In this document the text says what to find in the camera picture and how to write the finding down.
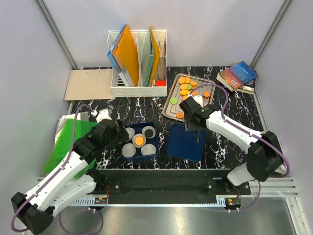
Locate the black round cookie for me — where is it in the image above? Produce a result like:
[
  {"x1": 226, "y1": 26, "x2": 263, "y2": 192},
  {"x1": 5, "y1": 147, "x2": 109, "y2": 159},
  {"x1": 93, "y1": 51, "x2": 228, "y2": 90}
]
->
[{"x1": 145, "y1": 129, "x2": 154, "y2": 138}]

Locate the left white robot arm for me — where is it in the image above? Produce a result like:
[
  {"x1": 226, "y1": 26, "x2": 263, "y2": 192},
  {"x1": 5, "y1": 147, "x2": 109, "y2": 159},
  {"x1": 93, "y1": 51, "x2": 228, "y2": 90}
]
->
[{"x1": 11, "y1": 109, "x2": 129, "y2": 235}]

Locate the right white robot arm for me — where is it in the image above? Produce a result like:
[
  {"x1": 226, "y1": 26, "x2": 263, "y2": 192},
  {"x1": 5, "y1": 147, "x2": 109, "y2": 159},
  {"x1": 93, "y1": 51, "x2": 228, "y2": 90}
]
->
[{"x1": 179, "y1": 96, "x2": 284, "y2": 194}]

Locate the black marble mat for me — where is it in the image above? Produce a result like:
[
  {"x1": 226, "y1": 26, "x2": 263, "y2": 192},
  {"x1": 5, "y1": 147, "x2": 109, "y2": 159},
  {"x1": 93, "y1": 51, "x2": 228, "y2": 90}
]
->
[{"x1": 66, "y1": 66, "x2": 264, "y2": 169}]

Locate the white paper cup top-left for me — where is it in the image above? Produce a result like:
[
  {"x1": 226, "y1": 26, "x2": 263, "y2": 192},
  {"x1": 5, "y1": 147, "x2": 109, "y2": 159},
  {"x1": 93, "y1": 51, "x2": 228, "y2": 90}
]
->
[{"x1": 126, "y1": 127, "x2": 135, "y2": 140}]

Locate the white paper cup centre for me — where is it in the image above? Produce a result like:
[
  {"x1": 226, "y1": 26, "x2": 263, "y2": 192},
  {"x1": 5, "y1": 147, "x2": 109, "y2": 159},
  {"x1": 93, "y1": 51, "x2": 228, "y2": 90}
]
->
[{"x1": 132, "y1": 134, "x2": 146, "y2": 148}]

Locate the white paper cup bottom-left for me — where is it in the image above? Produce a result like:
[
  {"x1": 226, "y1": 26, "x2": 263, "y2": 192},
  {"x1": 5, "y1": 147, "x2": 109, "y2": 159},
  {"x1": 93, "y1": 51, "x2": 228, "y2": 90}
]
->
[{"x1": 122, "y1": 143, "x2": 136, "y2": 158}]

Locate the blue tin lid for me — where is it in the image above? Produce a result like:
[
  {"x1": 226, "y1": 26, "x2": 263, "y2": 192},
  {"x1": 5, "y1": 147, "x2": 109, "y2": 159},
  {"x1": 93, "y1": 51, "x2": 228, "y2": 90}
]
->
[{"x1": 165, "y1": 124, "x2": 205, "y2": 162}]

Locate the blue cookie tin box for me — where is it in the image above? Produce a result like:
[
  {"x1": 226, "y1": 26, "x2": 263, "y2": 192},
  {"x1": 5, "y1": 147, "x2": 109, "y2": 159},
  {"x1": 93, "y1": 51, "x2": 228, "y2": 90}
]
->
[{"x1": 121, "y1": 122, "x2": 159, "y2": 162}]

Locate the orange flower cookie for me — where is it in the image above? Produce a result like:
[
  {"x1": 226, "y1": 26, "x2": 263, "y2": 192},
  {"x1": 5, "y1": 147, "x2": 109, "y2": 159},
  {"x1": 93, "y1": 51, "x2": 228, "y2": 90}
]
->
[{"x1": 202, "y1": 91, "x2": 210, "y2": 99}]

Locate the white paper cup top-right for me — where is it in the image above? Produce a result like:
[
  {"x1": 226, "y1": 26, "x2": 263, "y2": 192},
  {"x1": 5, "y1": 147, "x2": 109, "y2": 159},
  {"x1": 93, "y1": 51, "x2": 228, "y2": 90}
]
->
[{"x1": 142, "y1": 126, "x2": 156, "y2": 139}]

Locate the white paper cup bottom-right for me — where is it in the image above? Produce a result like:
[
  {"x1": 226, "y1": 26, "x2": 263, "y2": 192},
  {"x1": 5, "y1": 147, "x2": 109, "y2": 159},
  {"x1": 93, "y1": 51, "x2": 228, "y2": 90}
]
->
[{"x1": 141, "y1": 143, "x2": 157, "y2": 156}]

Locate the green round cookie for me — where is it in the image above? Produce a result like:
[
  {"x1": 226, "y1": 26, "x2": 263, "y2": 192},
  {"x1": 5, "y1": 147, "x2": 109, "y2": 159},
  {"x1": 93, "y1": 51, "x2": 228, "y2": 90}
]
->
[{"x1": 170, "y1": 97, "x2": 178, "y2": 105}]

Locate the metal baking tray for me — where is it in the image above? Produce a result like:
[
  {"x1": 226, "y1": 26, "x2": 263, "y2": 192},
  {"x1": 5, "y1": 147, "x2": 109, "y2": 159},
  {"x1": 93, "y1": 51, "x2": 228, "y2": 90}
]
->
[{"x1": 162, "y1": 73, "x2": 215, "y2": 121}]

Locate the green folder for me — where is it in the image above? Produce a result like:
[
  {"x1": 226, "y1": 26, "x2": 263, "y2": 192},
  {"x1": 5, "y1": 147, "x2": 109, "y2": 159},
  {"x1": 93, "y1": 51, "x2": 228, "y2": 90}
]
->
[{"x1": 43, "y1": 118, "x2": 97, "y2": 174}]

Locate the red small box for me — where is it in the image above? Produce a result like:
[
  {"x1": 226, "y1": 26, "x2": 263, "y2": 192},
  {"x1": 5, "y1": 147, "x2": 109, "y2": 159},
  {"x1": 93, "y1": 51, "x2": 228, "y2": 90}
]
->
[{"x1": 155, "y1": 80, "x2": 167, "y2": 87}]

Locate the blue cover book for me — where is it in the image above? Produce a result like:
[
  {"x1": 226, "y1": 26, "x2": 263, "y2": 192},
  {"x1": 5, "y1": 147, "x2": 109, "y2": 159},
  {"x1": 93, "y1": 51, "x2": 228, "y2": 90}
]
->
[{"x1": 219, "y1": 61, "x2": 258, "y2": 91}]

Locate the beige clipboard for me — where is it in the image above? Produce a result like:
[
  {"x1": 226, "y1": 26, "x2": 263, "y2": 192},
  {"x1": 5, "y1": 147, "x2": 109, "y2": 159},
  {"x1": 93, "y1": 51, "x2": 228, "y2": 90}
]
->
[{"x1": 64, "y1": 69, "x2": 113, "y2": 101}]

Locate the lower paperback book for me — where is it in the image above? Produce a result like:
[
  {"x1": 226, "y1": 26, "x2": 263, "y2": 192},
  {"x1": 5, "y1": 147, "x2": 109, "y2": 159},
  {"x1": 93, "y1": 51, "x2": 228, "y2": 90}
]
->
[{"x1": 216, "y1": 73, "x2": 256, "y2": 94}]

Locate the orange folder right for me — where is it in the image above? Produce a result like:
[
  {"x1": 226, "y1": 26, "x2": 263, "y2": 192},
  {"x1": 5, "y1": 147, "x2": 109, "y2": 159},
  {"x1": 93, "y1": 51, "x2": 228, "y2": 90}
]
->
[{"x1": 148, "y1": 26, "x2": 160, "y2": 86}]

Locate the orange folder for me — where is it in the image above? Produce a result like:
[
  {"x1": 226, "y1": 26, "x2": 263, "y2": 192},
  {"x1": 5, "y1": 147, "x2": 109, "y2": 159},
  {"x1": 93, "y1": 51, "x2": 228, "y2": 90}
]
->
[
  {"x1": 113, "y1": 24, "x2": 139, "y2": 87},
  {"x1": 148, "y1": 26, "x2": 160, "y2": 86}
]

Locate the orange folder left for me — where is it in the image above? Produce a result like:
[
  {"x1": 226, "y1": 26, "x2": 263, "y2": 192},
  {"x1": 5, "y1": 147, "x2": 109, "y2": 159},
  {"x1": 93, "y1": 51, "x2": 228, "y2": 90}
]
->
[{"x1": 113, "y1": 24, "x2": 139, "y2": 87}]

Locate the white file organizer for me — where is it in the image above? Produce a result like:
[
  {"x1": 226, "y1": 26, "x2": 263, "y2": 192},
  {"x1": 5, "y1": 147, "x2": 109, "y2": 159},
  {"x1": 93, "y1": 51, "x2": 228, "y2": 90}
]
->
[{"x1": 111, "y1": 29, "x2": 167, "y2": 97}]

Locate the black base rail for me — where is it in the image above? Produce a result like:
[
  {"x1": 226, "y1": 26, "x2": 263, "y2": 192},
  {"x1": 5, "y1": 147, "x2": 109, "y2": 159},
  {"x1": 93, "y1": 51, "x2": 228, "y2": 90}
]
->
[{"x1": 100, "y1": 169, "x2": 251, "y2": 206}]

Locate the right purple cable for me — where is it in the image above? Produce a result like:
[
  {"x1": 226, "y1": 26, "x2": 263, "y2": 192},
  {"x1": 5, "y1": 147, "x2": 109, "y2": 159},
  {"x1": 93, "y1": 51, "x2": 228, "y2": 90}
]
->
[{"x1": 189, "y1": 84, "x2": 291, "y2": 178}]

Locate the purple cable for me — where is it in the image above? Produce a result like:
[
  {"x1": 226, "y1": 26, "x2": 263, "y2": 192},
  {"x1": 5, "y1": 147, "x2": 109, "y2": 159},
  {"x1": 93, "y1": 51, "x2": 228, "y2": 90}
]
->
[
  {"x1": 10, "y1": 104, "x2": 98, "y2": 232},
  {"x1": 189, "y1": 84, "x2": 291, "y2": 178}
]

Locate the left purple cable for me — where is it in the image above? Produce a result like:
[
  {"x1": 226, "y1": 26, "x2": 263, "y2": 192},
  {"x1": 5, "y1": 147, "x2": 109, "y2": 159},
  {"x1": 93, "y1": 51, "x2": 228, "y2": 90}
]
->
[{"x1": 10, "y1": 104, "x2": 98, "y2": 232}]

